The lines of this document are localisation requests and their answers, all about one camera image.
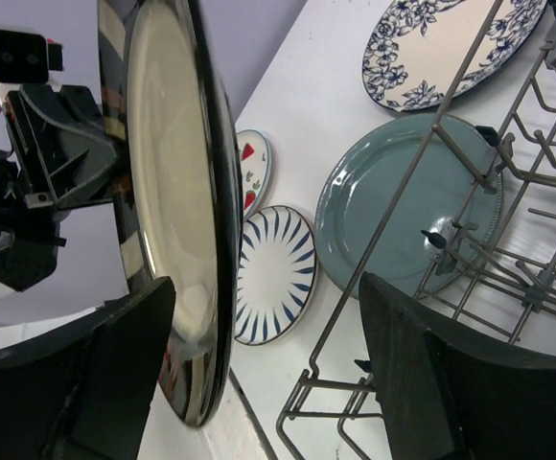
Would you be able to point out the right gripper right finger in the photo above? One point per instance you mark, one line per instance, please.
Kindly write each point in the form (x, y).
(450, 392)

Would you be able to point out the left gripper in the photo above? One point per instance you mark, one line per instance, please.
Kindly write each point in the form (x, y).
(61, 158)

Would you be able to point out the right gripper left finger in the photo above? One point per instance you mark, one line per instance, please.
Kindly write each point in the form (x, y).
(84, 390)

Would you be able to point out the brown rimmed cream plate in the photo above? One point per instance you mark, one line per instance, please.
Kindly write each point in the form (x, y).
(178, 203)

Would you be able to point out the blue floral plate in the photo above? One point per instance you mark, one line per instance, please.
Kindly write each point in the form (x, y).
(416, 48)

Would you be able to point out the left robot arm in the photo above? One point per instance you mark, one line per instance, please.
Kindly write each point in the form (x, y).
(30, 256)

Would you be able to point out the teal plate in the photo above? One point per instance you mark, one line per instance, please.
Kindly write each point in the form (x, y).
(360, 187)

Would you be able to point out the blue striped white plate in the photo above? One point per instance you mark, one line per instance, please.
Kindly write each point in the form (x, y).
(276, 277)

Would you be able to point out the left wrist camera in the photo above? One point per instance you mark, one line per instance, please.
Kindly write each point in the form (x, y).
(27, 56)

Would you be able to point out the grey wire dish rack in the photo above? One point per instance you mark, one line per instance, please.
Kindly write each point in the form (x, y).
(506, 287)

